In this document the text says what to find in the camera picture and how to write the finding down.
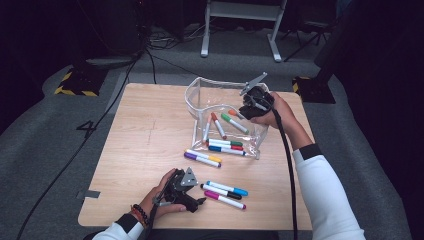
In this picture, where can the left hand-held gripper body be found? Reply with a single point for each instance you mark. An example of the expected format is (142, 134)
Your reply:
(180, 195)

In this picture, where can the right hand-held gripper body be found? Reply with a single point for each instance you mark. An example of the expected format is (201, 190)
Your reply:
(258, 98)

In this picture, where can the orange marker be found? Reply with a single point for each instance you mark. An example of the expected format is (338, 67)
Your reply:
(232, 112)

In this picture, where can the light green marker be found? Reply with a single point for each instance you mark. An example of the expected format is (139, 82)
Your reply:
(233, 122)

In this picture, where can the black marker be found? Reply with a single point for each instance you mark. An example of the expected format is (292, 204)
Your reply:
(220, 191)

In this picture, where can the magenta marker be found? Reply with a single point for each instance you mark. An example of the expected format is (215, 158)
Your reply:
(225, 200)

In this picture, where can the light blue marker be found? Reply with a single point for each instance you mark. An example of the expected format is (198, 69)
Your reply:
(226, 188)

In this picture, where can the brown marker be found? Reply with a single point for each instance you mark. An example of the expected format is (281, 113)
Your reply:
(218, 125)

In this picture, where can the dark green marker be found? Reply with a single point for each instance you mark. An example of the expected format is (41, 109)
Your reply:
(223, 142)

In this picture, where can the red marker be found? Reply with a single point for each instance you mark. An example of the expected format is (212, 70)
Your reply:
(226, 146)

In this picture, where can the purple marker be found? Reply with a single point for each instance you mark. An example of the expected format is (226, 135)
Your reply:
(200, 160)

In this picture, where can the pink marker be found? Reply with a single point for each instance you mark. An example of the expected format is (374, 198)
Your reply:
(207, 128)

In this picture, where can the clear plastic pouch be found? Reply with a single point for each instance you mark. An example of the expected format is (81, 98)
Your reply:
(206, 96)

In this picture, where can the dark blue marker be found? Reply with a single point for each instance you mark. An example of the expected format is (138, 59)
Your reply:
(226, 150)

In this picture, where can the yellow marker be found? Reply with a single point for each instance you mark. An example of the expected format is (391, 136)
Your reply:
(203, 155)

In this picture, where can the person's right hand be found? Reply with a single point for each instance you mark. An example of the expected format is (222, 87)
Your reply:
(280, 115)

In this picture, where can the person's left hand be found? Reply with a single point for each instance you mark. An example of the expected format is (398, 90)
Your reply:
(156, 203)

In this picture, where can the silver plug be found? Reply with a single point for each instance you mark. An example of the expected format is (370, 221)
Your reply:
(160, 202)

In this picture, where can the yellow black striped base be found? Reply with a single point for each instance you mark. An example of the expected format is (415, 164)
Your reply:
(313, 91)
(76, 83)

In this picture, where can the black tripod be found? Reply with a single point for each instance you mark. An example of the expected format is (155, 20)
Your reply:
(308, 40)

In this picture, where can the white metal stand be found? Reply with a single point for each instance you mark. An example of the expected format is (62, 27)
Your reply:
(243, 10)

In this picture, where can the grey tape piece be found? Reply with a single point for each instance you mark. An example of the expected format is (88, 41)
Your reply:
(90, 194)

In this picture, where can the dark equipment cabinet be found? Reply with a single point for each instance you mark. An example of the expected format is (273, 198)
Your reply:
(113, 26)

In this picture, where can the dark post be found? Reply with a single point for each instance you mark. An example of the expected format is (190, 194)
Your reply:
(333, 50)

